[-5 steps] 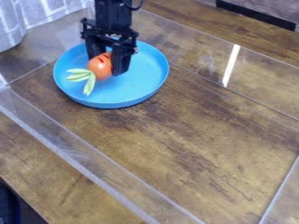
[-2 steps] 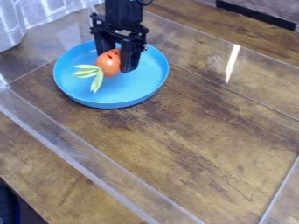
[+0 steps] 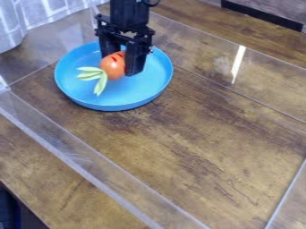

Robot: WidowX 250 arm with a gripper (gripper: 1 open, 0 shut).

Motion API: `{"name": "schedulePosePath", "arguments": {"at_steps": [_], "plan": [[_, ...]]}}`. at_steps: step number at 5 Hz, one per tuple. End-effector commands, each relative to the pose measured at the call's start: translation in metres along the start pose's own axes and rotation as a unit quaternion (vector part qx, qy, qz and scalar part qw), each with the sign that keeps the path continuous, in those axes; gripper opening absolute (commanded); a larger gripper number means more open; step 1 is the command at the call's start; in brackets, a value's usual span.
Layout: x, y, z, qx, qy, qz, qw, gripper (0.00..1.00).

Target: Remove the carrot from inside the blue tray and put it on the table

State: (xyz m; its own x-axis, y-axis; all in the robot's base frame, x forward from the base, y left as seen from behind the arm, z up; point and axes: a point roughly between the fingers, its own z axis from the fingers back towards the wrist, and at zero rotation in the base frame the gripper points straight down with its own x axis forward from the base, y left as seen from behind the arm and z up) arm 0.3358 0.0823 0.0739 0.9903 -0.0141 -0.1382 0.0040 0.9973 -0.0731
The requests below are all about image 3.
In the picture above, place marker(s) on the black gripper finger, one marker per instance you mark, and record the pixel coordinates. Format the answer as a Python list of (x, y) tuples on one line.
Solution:
[(110, 45), (138, 48)]

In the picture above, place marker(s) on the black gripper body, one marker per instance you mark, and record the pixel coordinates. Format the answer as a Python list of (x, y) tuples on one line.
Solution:
[(127, 20)]

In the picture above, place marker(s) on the orange toy carrot green leaves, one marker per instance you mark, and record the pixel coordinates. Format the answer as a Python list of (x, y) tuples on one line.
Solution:
[(110, 70)]

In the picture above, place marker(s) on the blue round plastic tray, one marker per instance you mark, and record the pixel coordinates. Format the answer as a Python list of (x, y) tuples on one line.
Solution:
[(127, 93)]

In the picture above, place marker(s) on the white grey checked curtain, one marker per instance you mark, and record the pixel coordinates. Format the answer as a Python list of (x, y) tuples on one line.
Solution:
[(23, 15)]

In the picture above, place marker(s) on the dark wooden furniture edge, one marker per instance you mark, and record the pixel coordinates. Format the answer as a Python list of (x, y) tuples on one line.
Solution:
[(286, 23)]

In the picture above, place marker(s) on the clear acrylic enclosure wall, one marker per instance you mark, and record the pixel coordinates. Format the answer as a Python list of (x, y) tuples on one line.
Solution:
[(209, 158)]

